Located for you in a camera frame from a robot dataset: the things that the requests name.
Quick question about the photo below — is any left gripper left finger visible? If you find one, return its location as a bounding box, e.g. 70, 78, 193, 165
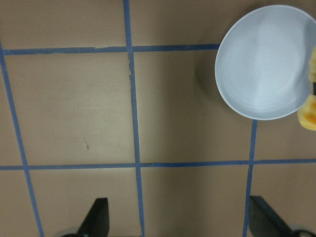
77, 198, 110, 237

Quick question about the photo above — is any blue plate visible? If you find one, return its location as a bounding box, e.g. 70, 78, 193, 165
214, 5, 316, 120

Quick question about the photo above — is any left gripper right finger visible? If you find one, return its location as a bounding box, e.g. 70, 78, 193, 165
249, 196, 292, 237

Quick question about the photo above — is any spiral bread roll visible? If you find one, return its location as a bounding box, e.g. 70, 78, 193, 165
297, 48, 316, 131

